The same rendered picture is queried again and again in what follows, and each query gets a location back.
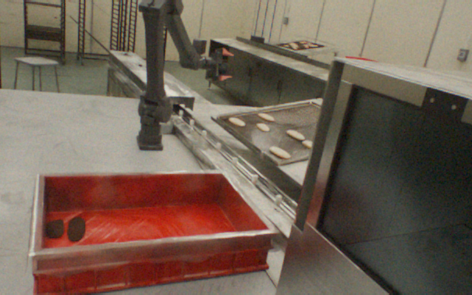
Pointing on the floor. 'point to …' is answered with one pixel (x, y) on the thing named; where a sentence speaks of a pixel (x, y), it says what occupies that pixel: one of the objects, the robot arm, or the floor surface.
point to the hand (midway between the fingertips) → (230, 65)
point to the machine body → (117, 86)
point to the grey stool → (33, 69)
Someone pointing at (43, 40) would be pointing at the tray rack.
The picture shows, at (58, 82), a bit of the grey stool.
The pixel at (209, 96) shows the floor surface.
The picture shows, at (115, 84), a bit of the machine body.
